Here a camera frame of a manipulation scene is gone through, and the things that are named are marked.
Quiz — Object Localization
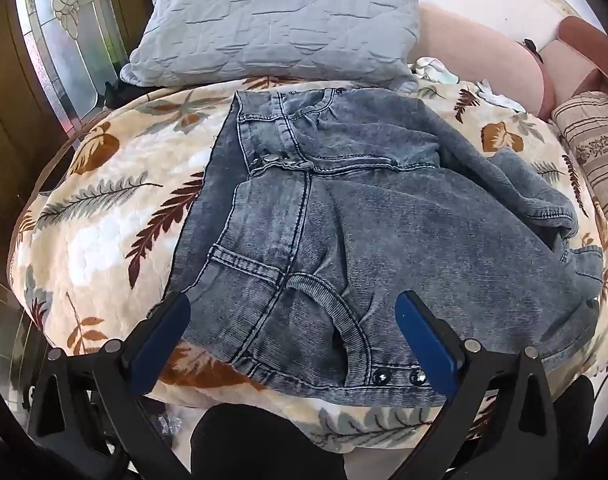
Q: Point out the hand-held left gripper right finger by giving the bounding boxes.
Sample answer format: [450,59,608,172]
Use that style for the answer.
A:
[394,290,567,480]

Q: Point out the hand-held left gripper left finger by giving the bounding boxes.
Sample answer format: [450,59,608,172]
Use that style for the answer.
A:
[26,290,192,480]

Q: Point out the blue denim pants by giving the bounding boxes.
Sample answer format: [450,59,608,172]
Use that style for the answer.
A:
[169,87,607,403]

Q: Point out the leaf print fleece blanket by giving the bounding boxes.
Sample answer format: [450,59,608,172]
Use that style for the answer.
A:
[11,76,608,456]

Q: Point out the white crumpled cloth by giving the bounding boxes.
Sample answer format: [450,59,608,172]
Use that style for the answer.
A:
[476,80,527,113]
[413,56,459,85]

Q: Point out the striped beige cushion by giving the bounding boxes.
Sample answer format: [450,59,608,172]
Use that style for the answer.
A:
[551,91,608,261]

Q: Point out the stained glass window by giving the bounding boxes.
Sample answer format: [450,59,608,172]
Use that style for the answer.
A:
[11,0,130,123]

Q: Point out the blue-grey quilted pillow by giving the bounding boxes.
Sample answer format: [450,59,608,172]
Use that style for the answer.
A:
[120,0,421,92]

